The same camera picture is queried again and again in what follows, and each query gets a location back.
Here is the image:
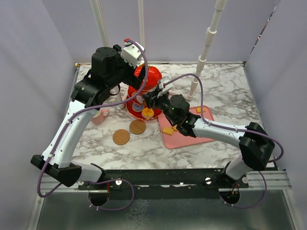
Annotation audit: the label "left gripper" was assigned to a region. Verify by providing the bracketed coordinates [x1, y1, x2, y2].
[106, 45, 148, 90]

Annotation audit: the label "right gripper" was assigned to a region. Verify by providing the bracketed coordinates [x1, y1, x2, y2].
[142, 90, 177, 125]

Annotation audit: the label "yellow donut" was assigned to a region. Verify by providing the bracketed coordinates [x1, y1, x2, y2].
[142, 107, 154, 119]

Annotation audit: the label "metal tongs pink tips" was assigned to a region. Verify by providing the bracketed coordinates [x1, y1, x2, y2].
[136, 95, 144, 104]

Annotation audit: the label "blue frosted donut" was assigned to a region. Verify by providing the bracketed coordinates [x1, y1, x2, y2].
[132, 103, 144, 113]

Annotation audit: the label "red three-tier stand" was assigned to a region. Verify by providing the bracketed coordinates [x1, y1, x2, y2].
[125, 64, 166, 120]

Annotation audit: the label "rectangular yellow biscuit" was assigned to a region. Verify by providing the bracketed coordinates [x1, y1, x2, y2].
[162, 126, 174, 136]

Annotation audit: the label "pink mug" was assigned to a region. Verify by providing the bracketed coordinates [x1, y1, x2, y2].
[91, 109, 110, 125]

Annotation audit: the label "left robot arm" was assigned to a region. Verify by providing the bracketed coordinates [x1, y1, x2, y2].
[31, 40, 148, 189]

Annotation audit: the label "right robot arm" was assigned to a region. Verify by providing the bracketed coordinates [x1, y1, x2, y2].
[142, 90, 275, 187]

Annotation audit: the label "upper wooden coaster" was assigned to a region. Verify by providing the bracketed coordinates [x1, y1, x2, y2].
[129, 119, 146, 135]

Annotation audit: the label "wooden coaster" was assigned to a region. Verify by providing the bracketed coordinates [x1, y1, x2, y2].
[113, 129, 130, 145]
[129, 119, 146, 135]

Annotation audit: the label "square cracker biscuit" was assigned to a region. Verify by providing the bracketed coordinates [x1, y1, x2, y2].
[195, 107, 205, 113]

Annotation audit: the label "pink serving tray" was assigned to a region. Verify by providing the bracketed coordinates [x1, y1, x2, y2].
[158, 105, 215, 149]

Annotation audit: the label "lower wooden coaster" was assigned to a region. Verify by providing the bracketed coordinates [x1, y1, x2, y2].
[113, 129, 130, 145]

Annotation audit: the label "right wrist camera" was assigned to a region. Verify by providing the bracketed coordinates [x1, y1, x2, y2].
[157, 77, 173, 98]

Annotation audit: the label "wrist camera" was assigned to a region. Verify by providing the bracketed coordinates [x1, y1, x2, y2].
[157, 77, 173, 98]
[120, 38, 142, 68]

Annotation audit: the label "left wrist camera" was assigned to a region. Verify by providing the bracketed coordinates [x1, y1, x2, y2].
[120, 38, 142, 68]

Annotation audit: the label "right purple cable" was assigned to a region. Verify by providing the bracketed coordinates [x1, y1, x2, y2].
[164, 73, 285, 209]

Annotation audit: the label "white pvc pipe frame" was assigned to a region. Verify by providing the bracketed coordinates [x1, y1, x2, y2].
[90, 0, 228, 109]

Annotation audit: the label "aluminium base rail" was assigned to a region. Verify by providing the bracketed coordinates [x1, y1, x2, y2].
[40, 169, 292, 193]

